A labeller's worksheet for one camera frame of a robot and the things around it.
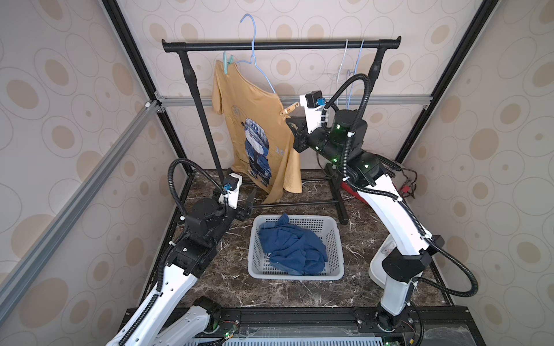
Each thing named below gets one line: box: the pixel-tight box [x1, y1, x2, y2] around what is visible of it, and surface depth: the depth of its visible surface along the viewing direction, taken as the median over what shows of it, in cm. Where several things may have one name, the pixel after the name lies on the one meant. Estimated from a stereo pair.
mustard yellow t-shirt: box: [211, 59, 303, 205], surface depth 74 cm
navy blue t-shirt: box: [258, 212, 329, 276], surface depth 80 cm
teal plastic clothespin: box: [222, 50, 234, 75], surface depth 67 cm
